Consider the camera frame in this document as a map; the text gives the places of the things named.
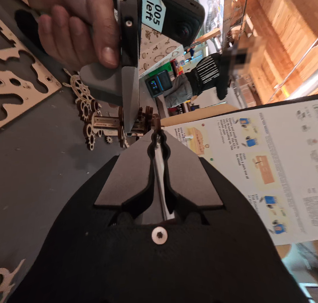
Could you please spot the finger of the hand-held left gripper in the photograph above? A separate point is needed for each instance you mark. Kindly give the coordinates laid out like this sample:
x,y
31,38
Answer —
x,y
130,96

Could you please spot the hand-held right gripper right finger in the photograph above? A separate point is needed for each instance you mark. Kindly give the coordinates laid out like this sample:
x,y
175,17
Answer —
x,y
193,181

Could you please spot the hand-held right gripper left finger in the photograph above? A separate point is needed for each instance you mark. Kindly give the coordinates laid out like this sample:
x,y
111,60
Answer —
x,y
124,181

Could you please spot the thin pale wooden stick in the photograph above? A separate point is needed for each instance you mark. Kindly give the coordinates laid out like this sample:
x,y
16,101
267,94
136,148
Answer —
x,y
161,178

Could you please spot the wooden gear assembly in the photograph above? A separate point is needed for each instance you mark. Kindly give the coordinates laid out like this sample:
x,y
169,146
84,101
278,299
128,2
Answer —
x,y
106,121

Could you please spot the wooden ship wheel part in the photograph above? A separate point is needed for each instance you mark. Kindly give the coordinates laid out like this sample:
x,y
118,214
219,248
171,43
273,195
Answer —
x,y
77,84

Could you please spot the person's left hand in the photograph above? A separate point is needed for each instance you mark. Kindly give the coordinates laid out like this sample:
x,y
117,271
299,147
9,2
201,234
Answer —
x,y
74,9

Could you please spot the small black screen device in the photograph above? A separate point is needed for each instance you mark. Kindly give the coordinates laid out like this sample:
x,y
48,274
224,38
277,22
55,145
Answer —
x,y
159,84

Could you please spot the folded paper instruction booklet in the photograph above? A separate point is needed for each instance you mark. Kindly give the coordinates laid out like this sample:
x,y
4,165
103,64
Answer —
x,y
159,54

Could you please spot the small wooden gear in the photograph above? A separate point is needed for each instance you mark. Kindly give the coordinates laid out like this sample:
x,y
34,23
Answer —
x,y
109,140

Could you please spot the green plastic bin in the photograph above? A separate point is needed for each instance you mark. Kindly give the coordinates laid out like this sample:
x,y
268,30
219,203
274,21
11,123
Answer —
x,y
169,65

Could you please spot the wooden sheet with cloud cut-outs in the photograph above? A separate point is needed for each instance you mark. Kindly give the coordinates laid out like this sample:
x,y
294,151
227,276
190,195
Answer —
x,y
52,84

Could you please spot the white printed instruction sheet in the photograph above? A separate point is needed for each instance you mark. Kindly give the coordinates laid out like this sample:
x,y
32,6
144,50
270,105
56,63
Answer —
x,y
273,158

